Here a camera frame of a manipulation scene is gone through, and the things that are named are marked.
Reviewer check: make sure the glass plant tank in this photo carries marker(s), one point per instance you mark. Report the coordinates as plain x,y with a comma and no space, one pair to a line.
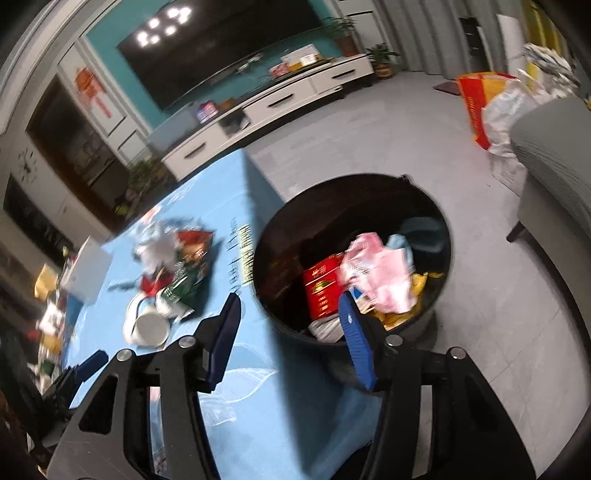
145,184

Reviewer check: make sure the pink display box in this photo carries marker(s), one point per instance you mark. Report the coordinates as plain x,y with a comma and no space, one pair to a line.
206,112

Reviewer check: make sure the teal wrapper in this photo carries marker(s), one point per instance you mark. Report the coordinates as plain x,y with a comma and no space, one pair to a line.
418,233

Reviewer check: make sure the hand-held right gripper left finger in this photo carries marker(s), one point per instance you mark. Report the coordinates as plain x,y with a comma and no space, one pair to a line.
224,337

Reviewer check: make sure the grey curtain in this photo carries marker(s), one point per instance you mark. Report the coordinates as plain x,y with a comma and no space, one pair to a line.
415,32

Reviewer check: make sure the black television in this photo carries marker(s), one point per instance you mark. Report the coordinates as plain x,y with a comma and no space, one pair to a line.
221,50

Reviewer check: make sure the grey sofa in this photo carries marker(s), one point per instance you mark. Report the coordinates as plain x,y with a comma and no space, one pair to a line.
558,175

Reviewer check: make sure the patterned cloth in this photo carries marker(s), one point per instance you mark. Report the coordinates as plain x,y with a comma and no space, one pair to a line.
551,64

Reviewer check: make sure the white TV cabinet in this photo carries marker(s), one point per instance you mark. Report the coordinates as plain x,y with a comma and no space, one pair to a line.
277,99

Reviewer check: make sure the dark floor mat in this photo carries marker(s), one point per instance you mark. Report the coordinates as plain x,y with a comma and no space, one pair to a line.
447,87

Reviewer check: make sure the white plastic bag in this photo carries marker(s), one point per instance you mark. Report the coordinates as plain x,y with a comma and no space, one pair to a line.
503,120

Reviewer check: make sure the pale blue plastic packet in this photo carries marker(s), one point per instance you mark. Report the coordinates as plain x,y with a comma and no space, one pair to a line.
157,244

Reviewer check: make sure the blue floral tablecloth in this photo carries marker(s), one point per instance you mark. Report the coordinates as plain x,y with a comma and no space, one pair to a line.
258,378

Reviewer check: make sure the yellow cloth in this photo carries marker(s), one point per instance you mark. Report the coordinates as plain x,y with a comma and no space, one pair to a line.
45,281

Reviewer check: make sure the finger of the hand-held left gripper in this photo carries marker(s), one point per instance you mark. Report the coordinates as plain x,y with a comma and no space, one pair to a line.
92,362

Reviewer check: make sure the black trash bin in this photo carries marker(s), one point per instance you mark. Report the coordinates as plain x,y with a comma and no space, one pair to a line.
286,258

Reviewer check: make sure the small potted plant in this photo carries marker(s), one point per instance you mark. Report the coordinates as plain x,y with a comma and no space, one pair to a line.
383,62

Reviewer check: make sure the black wall clock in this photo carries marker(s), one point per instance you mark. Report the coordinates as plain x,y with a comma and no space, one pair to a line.
27,164

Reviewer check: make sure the pink wrapper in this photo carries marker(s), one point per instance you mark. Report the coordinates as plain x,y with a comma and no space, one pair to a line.
378,272

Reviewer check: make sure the red wall hanging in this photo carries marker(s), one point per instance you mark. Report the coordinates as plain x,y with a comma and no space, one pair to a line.
92,90

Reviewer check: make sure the tall potted plant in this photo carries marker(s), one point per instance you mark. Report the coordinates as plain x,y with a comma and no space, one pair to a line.
344,34

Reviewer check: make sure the red wrapper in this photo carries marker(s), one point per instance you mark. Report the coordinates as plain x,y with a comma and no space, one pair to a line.
194,239

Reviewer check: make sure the white flat box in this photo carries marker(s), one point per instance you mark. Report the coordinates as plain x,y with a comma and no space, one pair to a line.
300,55

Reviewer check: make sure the green snack bag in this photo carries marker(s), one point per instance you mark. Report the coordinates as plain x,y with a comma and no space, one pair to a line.
182,287

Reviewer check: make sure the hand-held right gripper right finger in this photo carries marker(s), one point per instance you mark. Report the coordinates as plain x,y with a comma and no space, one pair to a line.
358,341

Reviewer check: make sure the white medicine box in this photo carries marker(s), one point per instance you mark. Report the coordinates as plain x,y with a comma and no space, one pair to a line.
325,330

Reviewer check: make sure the red box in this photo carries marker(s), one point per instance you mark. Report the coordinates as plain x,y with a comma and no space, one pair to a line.
323,288

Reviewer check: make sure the white paper cup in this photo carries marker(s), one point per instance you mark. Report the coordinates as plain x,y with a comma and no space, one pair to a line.
150,325

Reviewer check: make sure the orange shopping bag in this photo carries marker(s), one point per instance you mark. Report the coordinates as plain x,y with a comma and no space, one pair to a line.
478,106

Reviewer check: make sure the yellow snack bag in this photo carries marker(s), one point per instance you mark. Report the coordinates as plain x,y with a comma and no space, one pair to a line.
418,284

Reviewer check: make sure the framed card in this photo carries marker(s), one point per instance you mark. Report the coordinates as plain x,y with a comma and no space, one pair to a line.
279,71

